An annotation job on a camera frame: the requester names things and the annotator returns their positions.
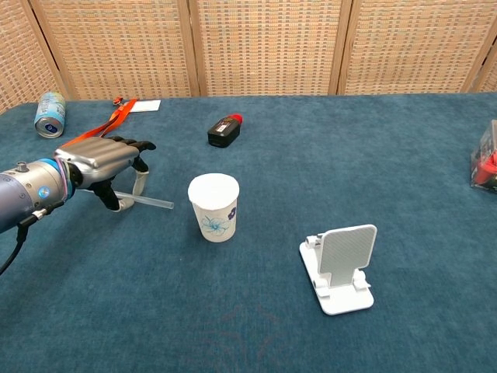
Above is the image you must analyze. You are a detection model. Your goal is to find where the white floral paper cup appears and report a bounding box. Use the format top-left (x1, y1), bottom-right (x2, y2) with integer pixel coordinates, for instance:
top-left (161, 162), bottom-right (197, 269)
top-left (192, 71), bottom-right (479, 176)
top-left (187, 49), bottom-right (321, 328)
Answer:
top-left (187, 173), bottom-right (241, 243)

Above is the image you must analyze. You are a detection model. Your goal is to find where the white badge card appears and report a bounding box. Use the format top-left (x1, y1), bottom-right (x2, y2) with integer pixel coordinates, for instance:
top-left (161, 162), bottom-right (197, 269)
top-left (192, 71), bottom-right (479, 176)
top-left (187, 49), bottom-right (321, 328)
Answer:
top-left (129, 99), bottom-right (162, 113)

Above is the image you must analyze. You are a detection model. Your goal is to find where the white phone stand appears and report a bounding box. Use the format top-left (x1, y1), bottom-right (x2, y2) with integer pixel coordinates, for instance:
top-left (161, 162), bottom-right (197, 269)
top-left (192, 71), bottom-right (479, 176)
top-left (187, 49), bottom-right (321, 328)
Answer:
top-left (299, 224), bottom-right (378, 316)

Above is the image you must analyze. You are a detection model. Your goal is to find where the woven rattan folding screen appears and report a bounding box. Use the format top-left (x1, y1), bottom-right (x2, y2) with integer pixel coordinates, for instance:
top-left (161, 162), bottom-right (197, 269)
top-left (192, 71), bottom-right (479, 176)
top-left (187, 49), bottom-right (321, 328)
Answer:
top-left (0, 0), bottom-right (497, 115)

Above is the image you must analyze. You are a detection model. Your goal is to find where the clear box with red item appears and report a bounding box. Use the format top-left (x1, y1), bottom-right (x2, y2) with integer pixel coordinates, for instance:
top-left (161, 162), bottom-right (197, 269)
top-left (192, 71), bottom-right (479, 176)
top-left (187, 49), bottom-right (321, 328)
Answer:
top-left (470, 119), bottom-right (497, 195)

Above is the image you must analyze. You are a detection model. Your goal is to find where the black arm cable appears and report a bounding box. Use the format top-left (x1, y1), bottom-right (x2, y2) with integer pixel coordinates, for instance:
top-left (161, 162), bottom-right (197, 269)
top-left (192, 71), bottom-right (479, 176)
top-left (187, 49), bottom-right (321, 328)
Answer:
top-left (0, 199), bottom-right (66, 276)

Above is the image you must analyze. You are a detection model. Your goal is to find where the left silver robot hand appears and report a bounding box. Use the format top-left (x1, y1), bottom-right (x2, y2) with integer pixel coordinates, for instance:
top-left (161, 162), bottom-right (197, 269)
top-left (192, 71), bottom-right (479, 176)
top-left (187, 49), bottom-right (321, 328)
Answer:
top-left (53, 135), bottom-right (157, 212)

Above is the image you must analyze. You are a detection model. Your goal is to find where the black device with red cap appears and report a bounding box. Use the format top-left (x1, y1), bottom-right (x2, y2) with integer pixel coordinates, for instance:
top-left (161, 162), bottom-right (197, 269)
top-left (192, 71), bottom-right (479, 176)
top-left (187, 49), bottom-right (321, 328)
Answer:
top-left (207, 113), bottom-right (245, 148)

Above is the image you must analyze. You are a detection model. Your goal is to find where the clear plastic tube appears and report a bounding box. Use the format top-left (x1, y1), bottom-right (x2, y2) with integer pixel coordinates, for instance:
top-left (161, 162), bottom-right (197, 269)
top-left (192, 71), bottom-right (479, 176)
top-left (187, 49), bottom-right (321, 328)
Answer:
top-left (115, 191), bottom-right (175, 211)

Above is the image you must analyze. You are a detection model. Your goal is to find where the orange lanyard strap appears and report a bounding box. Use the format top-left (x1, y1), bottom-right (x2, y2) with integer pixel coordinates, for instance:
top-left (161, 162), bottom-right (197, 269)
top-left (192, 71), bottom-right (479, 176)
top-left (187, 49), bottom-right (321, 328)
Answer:
top-left (61, 98), bottom-right (138, 148)

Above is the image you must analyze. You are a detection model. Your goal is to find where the light blue drink can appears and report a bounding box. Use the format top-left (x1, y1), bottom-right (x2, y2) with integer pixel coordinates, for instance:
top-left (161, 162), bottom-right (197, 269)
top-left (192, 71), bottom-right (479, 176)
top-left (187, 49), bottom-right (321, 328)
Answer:
top-left (33, 92), bottom-right (67, 138)

